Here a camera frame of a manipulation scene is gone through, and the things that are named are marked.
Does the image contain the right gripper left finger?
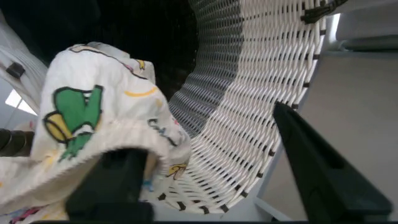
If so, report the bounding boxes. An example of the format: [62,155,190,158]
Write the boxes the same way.
[65,148,154,222]

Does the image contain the cream printed shorts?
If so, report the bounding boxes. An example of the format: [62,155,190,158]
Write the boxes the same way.
[0,42,192,224]

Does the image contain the white laundry basket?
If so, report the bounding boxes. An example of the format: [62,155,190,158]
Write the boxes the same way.
[0,0,349,215]

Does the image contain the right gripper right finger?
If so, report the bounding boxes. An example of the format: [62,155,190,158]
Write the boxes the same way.
[272,101,393,222]

